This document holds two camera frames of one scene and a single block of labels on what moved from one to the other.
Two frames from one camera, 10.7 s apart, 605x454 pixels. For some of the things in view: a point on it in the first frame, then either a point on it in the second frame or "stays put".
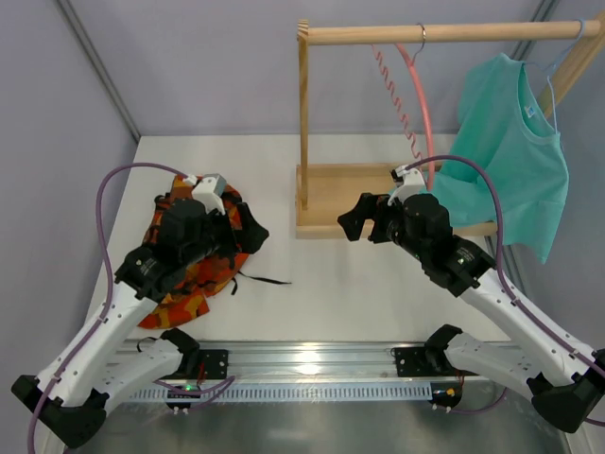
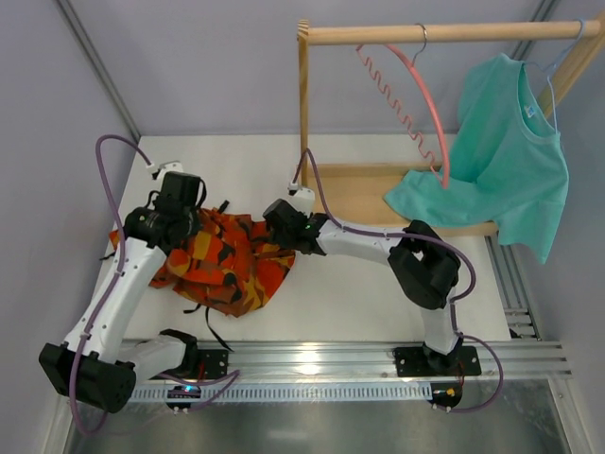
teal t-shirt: (506, 120) stays put
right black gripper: (378, 220) → (277, 227)
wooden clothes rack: (323, 189) stays put
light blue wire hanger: (551, 68) stays put
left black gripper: (232, 226) → (187, 223)
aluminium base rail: (308, 360) stays put
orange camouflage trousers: (188, 302) → (227, 262)
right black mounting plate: (418, 361) stays put
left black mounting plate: (216, 363) stays put
